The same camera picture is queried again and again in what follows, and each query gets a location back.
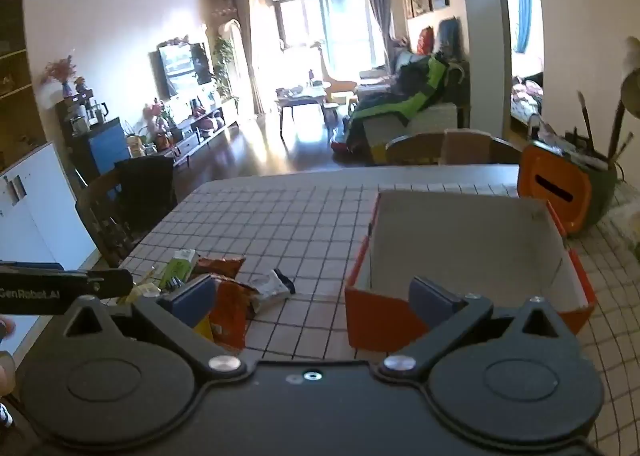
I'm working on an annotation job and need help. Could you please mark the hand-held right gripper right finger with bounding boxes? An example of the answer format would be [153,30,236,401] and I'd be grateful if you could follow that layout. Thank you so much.
[377,276,568,379]

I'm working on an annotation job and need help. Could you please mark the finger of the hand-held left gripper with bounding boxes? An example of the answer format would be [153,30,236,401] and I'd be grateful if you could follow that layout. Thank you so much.
[0,260,65,272]
[64,268,135,299]

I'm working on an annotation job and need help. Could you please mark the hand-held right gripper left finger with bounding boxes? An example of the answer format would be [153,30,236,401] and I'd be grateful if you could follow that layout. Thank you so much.
[62,275,248,378]

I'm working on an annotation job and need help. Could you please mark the green snack packet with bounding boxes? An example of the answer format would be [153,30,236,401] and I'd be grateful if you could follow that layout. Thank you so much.
[159,249,197,289]

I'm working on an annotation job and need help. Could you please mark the yellow snack packet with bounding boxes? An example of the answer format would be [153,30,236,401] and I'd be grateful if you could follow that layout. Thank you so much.
[117,281,163,304]

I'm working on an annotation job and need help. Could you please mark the orange snack packet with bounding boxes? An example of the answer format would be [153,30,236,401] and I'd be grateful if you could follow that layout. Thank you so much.
[192,275,258,351]

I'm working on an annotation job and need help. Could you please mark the red-brown chips packet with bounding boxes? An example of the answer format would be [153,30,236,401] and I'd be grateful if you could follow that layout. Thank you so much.
[192,253,247,282]

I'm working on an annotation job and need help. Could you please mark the orange cardboard box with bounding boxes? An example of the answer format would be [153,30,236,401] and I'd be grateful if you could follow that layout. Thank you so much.
[344,189,597,354]

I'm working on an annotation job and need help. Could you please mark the silver snack packet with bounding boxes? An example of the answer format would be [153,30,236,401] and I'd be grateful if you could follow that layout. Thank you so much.
[247,269,297,314]

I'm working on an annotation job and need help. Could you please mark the person's left hand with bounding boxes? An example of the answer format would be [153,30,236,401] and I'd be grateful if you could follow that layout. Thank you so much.
[0,317,18,398]

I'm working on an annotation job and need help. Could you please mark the white sideboard cabinet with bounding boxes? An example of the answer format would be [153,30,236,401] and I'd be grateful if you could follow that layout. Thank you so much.
[0,141,98,362]

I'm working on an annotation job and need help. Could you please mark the dark wooden dining chair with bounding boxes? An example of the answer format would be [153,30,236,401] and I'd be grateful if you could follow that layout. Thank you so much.
[75,156,178,269]

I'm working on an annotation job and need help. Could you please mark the checked tablecloth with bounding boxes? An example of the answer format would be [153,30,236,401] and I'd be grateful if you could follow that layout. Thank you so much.
[117,175,640,456]

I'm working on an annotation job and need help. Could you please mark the blue and black cabinet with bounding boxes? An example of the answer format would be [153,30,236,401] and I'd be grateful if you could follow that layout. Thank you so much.
[55,99,131,187]

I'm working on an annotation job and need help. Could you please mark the beige cloth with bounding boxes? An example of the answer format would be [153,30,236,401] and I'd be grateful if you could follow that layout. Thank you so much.
[442,129,493,166]

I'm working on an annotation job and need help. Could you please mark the white television cabinet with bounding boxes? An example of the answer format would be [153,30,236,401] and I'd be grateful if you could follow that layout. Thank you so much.
[165,101,241,167]

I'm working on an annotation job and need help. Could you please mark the white sofa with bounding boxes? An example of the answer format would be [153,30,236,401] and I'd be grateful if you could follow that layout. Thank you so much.
[350,54,471,157]

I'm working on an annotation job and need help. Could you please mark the vase of red flowers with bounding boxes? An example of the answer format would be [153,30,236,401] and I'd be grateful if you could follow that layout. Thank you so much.
[40,56,78,100]

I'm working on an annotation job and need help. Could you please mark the green and black jacket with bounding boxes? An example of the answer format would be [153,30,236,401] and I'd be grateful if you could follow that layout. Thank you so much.
[345,54,451,152]

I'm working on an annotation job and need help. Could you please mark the white paper slips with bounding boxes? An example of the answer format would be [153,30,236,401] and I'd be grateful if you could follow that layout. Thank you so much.
[535,114,608,169]

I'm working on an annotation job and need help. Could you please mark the bed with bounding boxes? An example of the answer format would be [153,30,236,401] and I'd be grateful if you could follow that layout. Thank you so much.
[511,71,545,137]

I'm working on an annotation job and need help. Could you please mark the wooden coffee table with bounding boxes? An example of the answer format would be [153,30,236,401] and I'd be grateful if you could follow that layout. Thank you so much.
[275,84,333,137]

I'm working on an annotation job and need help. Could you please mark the television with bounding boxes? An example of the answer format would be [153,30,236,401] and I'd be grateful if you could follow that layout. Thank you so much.
[157,41,213,97]

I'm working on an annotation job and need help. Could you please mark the paint brush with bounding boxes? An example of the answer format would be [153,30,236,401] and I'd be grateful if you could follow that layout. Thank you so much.
[612,132,635,162]
[577,90,597,152]

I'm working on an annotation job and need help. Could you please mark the green house plant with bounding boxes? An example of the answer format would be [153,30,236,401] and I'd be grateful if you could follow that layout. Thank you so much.
[212,36,238,102]

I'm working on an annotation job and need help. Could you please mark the arched mirror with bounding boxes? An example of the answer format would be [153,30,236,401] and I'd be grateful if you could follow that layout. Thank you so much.
[220,19,256,114]

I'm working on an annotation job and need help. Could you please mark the dark bag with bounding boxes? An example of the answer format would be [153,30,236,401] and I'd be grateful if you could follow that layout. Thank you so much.
[437,16,463,62]

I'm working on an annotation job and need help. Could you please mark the grey desk lamp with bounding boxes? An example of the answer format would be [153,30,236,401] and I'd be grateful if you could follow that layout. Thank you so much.
[607,36,640,162]

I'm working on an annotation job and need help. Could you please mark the grey curtain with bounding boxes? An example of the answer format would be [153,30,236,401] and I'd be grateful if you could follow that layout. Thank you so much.
[361,0,396,67]

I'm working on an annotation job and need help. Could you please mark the blue curtain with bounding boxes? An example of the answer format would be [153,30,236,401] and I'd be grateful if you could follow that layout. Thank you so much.
[515,0,533,54]

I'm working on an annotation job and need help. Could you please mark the wooden wall shelf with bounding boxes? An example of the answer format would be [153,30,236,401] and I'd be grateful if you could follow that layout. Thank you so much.
[0,0,48,172]

